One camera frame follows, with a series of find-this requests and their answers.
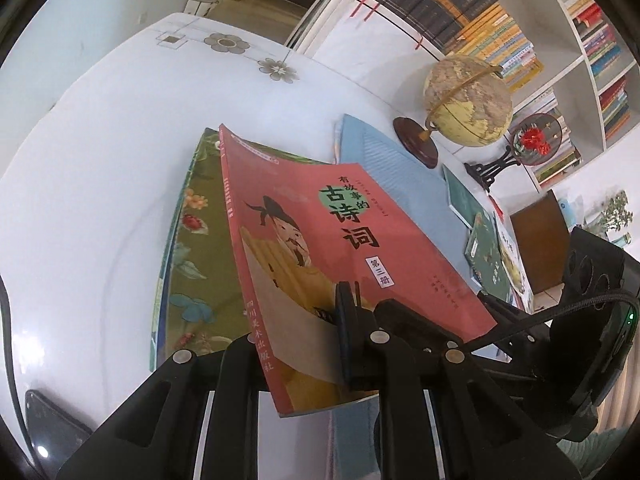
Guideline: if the red poetry book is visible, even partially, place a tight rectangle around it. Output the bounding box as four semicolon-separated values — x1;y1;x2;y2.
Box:
219;128;495;417

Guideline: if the row of shelved books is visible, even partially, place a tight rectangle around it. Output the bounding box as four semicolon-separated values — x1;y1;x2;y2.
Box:
445;3;544;93

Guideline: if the yellow animal picture book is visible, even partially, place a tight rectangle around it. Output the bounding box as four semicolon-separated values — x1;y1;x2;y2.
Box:
495;214;534;313

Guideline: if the black phone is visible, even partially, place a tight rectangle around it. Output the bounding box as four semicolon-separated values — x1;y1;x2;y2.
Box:
25;390;92;479

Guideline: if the olive green cricket book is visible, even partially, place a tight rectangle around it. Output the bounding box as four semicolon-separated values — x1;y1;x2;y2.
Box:
464;210;513;302

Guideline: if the green floral book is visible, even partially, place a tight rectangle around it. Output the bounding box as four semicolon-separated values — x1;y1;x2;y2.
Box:
148;127;331;373

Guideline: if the brown wooden chair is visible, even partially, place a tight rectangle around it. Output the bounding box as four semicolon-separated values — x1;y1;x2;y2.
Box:
510;191;570;294

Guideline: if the blue textured desk mat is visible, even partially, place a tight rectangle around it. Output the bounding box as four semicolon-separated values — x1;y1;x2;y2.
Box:
336;115;480;292

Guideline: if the dark green insect book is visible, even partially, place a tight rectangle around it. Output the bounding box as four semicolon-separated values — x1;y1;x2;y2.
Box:
442;166;484;230

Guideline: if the green potted plant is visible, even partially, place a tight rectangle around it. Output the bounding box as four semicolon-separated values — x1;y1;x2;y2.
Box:
601;191;634;235

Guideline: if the black fan stand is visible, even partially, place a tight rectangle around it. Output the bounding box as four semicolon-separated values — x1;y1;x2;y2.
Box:
464;145;521;192

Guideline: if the globe wooden base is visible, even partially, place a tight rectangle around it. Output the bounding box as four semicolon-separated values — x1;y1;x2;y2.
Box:
393;117;438;169

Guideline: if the round embroidered fan ornament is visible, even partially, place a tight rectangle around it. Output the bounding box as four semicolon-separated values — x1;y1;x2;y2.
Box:
510;114;563;167

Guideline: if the beige desk globe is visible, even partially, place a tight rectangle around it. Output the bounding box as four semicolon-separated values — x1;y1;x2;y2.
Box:
421;55;513;148

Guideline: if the white bookshelf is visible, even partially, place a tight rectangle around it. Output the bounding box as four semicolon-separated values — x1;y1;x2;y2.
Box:
295;0;606;167

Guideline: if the black cable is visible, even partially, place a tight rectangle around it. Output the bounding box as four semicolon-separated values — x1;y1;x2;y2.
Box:
462;291;640;354

